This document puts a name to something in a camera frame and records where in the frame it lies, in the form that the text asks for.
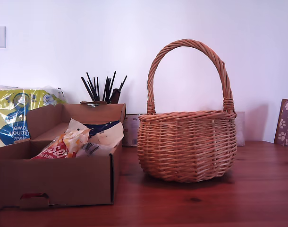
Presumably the white Galaxy egg bag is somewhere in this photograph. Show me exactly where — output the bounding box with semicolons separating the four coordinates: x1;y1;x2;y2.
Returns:
75;122;125;158

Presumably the blue Terry's orange egg bag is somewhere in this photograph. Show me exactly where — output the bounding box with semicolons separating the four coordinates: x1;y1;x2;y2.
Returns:
82;120;121;137

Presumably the white crinkled printed egg bag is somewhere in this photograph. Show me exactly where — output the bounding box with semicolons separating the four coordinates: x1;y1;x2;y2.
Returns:
68;118;92;142

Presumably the red and orange egg bag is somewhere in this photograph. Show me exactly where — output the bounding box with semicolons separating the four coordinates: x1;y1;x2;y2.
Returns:
30;129;90;160

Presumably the brown cardboard box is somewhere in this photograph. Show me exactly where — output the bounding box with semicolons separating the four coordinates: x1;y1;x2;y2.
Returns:
0;103;127;211

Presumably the white labelled tin can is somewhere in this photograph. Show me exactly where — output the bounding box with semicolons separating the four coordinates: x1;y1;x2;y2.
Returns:
121;113;140;148

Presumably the clear glass jar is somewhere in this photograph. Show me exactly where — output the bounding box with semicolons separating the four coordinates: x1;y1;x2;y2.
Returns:
235;111;246;147

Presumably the kitchen towel pack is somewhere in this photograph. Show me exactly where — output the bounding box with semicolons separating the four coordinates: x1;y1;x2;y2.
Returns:
0;85;69;149

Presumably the brown wooden handle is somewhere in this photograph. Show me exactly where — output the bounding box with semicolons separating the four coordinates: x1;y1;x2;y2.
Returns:
110;88;122;105

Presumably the woven wicker basket with handle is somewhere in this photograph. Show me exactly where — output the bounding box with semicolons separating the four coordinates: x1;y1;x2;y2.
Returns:
136;39;237;183

